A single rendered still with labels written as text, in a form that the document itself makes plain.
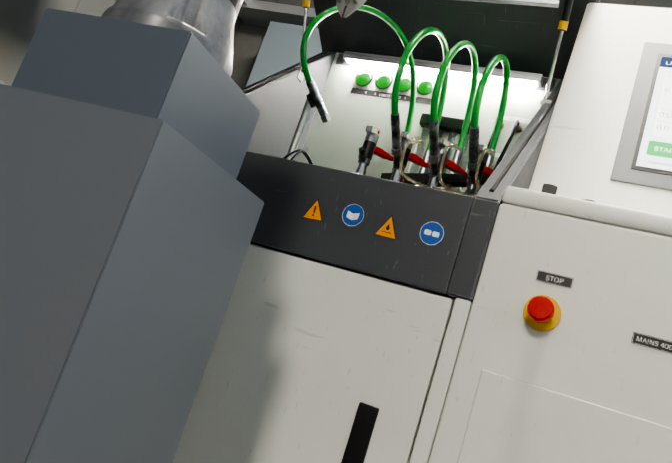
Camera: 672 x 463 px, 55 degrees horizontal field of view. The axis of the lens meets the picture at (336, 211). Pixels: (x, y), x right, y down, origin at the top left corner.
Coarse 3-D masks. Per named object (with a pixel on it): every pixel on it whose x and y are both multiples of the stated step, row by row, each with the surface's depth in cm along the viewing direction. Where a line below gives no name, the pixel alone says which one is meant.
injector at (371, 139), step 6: (366, 138) 138; (372, 138) 138; (366, 144) 138; (372, 144) 138; (360, 150) 135; (366, 150) 137; (372, 150) 138; (360, 156) 136; (366, 156) 137; (372, 156) 138; (360, 162) 138; (366, 162) 137; (360, 168) 137
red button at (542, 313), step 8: (536, 296) 92; (544, 296) 92; (528, 304) 89; (536, 304) 88; (544, 304) 88; (552, 304) 88; (528, 312) 89; (536, 312) 88; (544, 312) 88; (552, 312) 88; (560, 312) 91; (528, 320) 92; (536, 320) 88; (544, 320) 88; (552, 320) 91; (536, 328) 91; (544, 328) 91; (552, 328) 90
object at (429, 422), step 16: (416, 288) 101; (464, 304) 96; (464, 320) 95; (448, 336) 95; (448, 352) 95; (448, 368) 94; (432, 384) 94; (448, 384) 93; (432, 400) 93; (432, 416) 93; (432, 432) 92; (416, 448) 92
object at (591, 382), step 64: (576, 64) 135; (576, 128) 126; (576, 192) 119; (640, 192) 116; (512, 256) 96; (576, 256) 92; (640, 256) 90; (512, 320) 93; (576, 320) 90; (640, 320) 87; (512, 384) 90; (576, 384) 87; (640, 384) 85; (448, 448) 91; (512, 448) 88; (576, 448) 85; (640, 448) 82
